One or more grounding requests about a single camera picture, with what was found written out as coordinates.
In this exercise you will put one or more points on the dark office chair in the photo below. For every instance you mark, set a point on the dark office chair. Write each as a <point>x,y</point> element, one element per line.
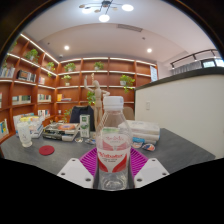
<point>81,115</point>

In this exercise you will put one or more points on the grey window curtain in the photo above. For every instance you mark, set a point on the grey window curtain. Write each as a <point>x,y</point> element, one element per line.
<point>186,67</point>

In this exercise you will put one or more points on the clear plastic water bottle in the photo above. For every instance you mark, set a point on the clear plastic water bottle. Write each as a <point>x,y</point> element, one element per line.
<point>113,156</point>

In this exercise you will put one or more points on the white printed ceramic cup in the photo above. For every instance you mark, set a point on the white printed ceramic cup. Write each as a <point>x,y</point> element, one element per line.
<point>24,135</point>

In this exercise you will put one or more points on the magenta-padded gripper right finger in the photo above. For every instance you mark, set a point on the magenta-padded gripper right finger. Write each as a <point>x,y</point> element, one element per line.
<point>150,170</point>

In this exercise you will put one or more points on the flat round red coaster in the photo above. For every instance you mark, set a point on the flat round red coaster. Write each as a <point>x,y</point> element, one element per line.
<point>46,150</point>

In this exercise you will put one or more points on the wooden wall shelf unit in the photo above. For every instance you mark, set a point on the wooden wall shelf unit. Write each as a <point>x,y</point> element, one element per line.
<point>30,90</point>

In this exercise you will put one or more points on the branched ceiling lamp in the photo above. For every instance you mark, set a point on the branched ceiling lamp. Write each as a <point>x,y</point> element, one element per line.
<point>105,10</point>

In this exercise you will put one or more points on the wooden artist mannequin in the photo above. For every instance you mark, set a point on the wooden artist mannequin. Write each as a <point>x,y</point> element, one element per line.
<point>97,100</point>

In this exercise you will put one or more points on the stacked white tissue packs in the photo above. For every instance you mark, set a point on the stacked white tissue packs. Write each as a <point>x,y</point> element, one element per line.
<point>145,130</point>

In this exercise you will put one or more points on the tan chair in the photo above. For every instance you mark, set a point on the tan chair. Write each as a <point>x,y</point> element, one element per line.
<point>129,113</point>

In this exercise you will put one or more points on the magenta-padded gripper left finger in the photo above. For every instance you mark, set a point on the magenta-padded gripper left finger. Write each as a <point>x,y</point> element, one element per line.
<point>75,171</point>

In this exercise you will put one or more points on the tall green white carton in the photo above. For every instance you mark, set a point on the tall green white carton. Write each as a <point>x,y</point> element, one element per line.
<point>85,126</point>

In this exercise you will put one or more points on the small round printed badge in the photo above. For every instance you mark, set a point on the small round printed badge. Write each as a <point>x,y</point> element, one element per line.
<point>79,140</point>
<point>90,141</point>

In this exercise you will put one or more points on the book stack with orange cover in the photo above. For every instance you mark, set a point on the book stack with orange cover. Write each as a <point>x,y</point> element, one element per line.
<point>61,130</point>

